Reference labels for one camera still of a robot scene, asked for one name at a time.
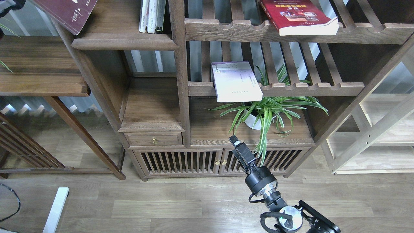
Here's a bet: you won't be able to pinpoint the red book white pages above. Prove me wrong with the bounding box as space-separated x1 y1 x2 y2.
260 0 340 36

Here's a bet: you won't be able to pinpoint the green spider plant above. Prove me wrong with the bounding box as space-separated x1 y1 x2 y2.
209 64 329 167

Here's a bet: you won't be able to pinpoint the dark wooden bookshelf cabinet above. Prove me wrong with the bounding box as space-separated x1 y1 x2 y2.
52 0 413 180

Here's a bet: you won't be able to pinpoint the black cable on floor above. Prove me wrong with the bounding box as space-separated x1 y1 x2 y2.
0 184 21 223

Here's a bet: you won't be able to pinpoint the white metal bar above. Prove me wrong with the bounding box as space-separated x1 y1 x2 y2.
43 187 70 233

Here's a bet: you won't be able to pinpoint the dark spine upright book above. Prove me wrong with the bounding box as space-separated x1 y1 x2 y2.
155 0 167 34

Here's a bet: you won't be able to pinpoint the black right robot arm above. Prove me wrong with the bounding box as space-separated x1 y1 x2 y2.
229 135 340 233

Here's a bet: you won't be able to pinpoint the white lavender book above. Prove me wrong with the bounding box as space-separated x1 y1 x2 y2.
212 61 263 102

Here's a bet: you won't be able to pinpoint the white upright book left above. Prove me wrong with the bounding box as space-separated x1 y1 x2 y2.
139 0 149 33

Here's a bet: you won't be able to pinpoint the light wooden shelf unit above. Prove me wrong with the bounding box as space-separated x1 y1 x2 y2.
321 53 414 175

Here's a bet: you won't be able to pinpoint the green leaves at left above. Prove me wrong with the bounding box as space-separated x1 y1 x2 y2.
0 15 21 73

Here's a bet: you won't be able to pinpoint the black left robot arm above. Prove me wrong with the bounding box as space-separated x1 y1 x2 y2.
0 0 26 18

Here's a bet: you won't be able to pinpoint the white upright book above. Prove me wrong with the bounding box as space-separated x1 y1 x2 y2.
147 0 158 34
139 0 149 33

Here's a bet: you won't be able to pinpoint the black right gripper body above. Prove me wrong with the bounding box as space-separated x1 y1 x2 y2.
233 142 278 197

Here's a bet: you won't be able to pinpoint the white upright book middle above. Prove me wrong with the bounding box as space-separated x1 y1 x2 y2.
147 0 158 34

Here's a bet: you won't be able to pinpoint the white plant pot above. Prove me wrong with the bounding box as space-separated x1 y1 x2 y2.
244 110 276 130

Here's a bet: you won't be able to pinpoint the maroon book chinese title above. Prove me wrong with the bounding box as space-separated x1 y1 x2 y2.
32 0 97 35

